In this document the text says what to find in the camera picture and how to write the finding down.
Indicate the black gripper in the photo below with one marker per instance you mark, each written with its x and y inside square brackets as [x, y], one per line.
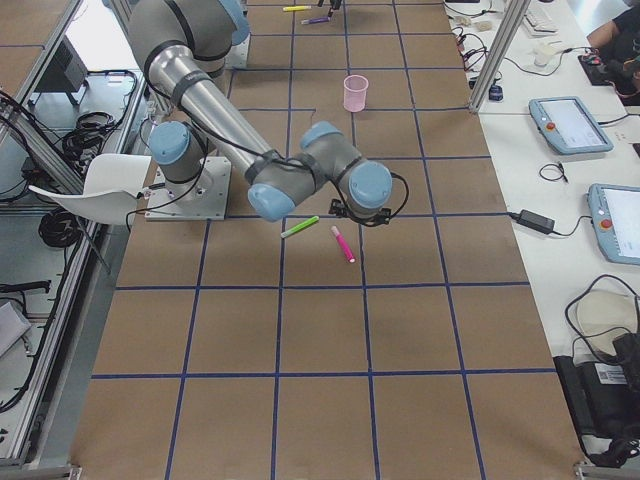
[366, 221]
[333, 4]

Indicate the purple highlighter pen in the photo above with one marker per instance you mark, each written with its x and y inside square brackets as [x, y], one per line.
[317, 20]

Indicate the pink highlighter pen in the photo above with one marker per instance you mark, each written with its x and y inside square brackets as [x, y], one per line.
[343, 244]

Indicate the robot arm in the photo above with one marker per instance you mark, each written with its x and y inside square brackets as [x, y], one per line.
[175, 43]

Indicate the pink mesh cup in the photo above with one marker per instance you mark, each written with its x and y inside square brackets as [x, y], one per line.
[355, 93]

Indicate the green highlighter pen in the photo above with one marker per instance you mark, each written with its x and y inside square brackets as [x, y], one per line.
[299, 227]

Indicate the yellow highlighter pen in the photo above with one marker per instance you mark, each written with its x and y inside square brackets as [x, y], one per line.
[296, 8]

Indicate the black power adapter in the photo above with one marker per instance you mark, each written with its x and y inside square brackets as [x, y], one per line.
[533, 221]

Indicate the white plastic chair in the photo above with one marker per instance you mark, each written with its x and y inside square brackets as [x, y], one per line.
[110, 191]

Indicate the teach pendant tablet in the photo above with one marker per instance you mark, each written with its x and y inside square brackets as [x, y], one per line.
[615, 215]
[568, 126]

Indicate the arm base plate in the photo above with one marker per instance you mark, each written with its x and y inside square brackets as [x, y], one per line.
[205, 198]

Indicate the aluminium frame post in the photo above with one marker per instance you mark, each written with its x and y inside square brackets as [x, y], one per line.
[511, 21]

